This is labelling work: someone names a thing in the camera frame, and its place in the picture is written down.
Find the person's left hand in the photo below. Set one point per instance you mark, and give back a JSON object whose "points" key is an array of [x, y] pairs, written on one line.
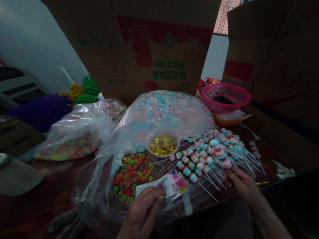
{"points": [[144, 209]]}

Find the person's right hand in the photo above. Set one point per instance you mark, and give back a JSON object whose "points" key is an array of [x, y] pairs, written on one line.
{"points": [[243, 183]]}

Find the pink blue marshmallow skewer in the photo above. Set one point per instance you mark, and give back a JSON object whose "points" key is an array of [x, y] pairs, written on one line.
{"points": [[220, 154]]}

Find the clear dotted print wrapper bag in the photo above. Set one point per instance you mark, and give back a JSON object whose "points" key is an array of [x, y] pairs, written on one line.
{"points": [[172, 183]]}

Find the gold twist tie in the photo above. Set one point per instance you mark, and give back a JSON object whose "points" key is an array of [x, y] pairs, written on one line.
{"points": [[262, 183], [173, 210]]}

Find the short pink candy skewer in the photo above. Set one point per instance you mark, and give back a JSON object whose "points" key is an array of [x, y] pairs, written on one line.
{"points": [[255, 150]]}

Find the crumpled white paper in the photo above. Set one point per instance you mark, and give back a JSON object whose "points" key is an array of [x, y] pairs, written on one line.
{"points": [[282, 170]]}

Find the pile of candy skewers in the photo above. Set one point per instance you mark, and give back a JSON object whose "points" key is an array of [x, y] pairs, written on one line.
{"points": [[206, 154]]}

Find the person's body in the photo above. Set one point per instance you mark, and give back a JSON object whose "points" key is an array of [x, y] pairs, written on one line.
{"points": [[206, 221]]}

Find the orange plastic basket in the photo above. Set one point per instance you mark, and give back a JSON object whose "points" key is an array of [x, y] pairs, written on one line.
{"points": [[225, 120]]}

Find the clear cup of gold ties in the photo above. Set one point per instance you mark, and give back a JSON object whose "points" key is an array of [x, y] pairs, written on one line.
{"points": [[163, 145]]}

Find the bundle of white sticks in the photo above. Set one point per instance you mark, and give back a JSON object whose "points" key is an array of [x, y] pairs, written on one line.
{"points": [[234, 115]]}

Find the black flat object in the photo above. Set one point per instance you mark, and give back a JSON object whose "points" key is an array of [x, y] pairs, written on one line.
{"points": [[223, 100]]}

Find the pink plastic basket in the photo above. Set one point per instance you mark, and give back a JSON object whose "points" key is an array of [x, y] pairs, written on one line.
{"points": [[225, 97]]}

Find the bag of pink blue marshmallows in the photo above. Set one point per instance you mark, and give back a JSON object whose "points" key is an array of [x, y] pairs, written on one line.
{"points": [[167, 112]]}

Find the red snack packets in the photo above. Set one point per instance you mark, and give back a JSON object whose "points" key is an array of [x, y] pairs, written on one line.
{"points": [[211, 81]]}

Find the cardboard box with red label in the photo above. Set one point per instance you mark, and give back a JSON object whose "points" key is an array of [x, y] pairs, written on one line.
{"points": [[274, 57]]}

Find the green yarn bundle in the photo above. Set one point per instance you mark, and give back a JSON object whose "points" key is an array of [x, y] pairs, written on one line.
{"points": [[89, 90]]}

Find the yellow yarn bundle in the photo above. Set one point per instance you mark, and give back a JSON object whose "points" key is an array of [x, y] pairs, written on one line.
{"points": [[74, 90]]}

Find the purple yarn bundle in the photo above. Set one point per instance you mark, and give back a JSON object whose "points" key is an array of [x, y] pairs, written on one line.
{"points": [[41, 112]]}

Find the small brown cardboard box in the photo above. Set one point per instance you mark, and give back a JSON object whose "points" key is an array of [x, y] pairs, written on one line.
{"points": [[20, 138]]}

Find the cardboard box with green print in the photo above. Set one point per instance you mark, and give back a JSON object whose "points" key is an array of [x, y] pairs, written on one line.
{"points": [[139, 47]]}

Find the window with bars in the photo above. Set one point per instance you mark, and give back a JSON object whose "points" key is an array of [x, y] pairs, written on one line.
{"points": [[224, 16]]}

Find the white shelf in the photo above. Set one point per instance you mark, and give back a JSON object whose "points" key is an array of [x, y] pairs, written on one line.
{"points": [[20, 87]]}

